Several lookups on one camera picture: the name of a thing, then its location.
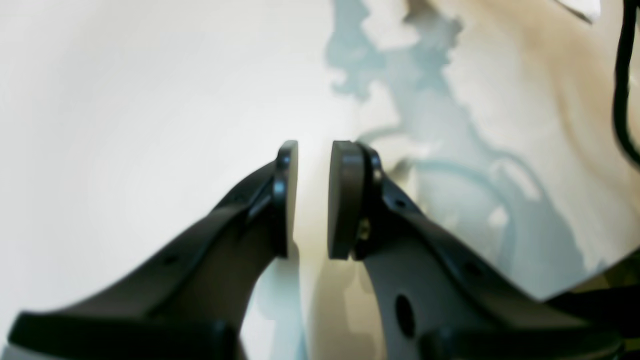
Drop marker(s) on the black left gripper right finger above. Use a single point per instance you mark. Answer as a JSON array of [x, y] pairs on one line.
[[438, 300]]

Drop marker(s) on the white printed t-shirt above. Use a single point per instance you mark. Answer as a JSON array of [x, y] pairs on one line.
[[125, 121]]

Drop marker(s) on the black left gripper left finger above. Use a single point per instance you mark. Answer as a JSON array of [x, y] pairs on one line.
[[188, 301]]

